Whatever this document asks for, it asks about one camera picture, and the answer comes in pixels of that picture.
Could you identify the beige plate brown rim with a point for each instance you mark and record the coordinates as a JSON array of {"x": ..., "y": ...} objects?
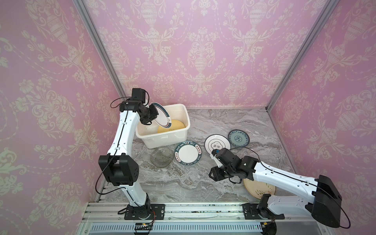
[{"x": 258, "y": 189}]

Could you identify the large green red rimmed plate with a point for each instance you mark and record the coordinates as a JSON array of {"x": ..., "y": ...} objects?
[{"x": 163, "y": 118}]

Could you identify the small blue patterned plate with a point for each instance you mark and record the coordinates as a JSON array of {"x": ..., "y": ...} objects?
[{"x": 238, "y": 138}]

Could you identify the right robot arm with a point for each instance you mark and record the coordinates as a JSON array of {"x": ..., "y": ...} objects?
[{"x": 317, "y": 197}]

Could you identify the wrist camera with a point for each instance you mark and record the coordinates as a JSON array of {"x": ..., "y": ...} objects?
[
  {"x": 139, "y": 94},
  {"x": 213, "y": 156}
]

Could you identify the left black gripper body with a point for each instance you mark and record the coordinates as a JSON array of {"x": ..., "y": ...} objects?
[{"x": 145, "y": 117}]

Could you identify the corner aluminium post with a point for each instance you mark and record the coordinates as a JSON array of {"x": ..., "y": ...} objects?
[
  {"x": 95, "y": 36},
  {"x": 303, "y": 50}
]

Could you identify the white plastic bin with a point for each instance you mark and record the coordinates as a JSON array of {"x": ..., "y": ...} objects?
[{"x": 152, "y": 139}]

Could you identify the aluminium mounting rail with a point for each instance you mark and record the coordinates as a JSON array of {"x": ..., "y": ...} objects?
[{"x": 218, "y": 218}]

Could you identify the clear glass plate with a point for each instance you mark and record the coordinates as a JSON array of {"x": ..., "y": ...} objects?
[{"x": 161, "y": 157}]

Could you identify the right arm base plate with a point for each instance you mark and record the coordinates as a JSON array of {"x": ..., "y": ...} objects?
[{"x": 252, "y": 212}]

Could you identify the left corner aluminium post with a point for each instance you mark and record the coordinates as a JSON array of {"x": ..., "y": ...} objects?
[{"x": 95, "y": 36}]

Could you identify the small green lettered rim plate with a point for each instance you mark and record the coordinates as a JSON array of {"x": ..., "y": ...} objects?
[{"x": 188, "y": 153}]

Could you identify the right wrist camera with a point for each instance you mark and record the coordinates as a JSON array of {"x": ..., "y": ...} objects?
[{"x": 213, "y": 156}]

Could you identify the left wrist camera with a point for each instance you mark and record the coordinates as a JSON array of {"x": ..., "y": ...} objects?
[{"x": 139, "y": 94}]

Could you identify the right corner aluminium post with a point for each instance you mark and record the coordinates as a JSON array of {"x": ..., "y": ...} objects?
[{"x": 303, "y": 50}]

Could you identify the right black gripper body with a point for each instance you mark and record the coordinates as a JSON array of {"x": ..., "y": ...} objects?
[{"x": 220, "y": 166}]

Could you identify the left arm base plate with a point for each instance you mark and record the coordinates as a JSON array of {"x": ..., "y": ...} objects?
[{"x": 146, "y": 212}]

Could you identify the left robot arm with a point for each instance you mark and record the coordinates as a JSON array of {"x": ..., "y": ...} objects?
[{"x": 117, "y": 165}]

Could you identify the pale yellow round plate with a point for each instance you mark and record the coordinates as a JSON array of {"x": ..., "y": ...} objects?
[{"x": 175, "y": 125}]

